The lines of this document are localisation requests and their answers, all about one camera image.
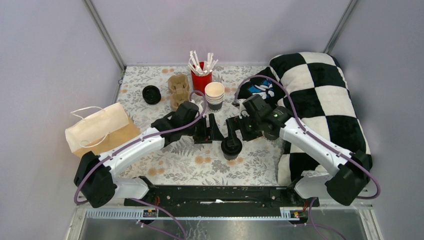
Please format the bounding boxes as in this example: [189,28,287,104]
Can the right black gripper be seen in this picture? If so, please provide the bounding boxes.
[226,113,263,147]

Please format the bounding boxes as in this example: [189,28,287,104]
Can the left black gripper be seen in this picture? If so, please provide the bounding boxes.
[182,113,225,144]

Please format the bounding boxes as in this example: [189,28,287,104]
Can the brown paper takeout bag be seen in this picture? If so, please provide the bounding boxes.
[65,102,141,157]

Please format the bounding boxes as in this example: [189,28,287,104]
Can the black paper coffee cup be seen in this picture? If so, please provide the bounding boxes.
[263,132,279,141]
[222,150,240,161]

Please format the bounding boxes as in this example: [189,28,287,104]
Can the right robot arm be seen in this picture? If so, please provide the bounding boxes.
[221,95,373,206]

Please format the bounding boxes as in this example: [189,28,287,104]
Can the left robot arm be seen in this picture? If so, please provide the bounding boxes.
[73,101,224,208]

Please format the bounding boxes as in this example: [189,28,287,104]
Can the floral patterned table mat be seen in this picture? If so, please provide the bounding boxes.
[117,66,284,186]

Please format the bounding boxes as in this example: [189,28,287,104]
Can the stack of paper cups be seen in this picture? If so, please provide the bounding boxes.
[204,82,225,111]

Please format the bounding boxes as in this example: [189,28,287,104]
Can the black cloth blue print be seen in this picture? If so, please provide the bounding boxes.
[232,66,285,107]

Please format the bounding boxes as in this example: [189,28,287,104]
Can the red straw holder cup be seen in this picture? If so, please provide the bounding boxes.
[188,63,213,94]

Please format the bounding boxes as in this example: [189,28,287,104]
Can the stacked cardboard cup carriers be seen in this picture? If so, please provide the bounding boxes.
[167,74,190,111]

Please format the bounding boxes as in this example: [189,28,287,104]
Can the stack of black lids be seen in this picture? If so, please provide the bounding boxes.
[142,85,162,105]

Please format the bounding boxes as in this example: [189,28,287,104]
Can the black white checkered pillow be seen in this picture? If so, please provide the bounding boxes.
[268,51,374,187]

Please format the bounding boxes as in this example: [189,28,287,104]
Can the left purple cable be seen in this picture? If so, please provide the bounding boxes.
[73,90,209,240]

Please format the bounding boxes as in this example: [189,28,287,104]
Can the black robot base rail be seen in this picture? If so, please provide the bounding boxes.
[124,185,319,218]

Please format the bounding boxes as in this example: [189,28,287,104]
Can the right aluminium frame post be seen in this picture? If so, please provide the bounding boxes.
[323,0,361,54]

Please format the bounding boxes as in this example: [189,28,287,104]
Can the aluminium frame post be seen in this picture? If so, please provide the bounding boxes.
[323,0,361,54]
[82,0,126,73]

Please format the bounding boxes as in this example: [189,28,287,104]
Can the left aluminium frame post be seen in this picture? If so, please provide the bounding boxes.
[82,0,126,73]

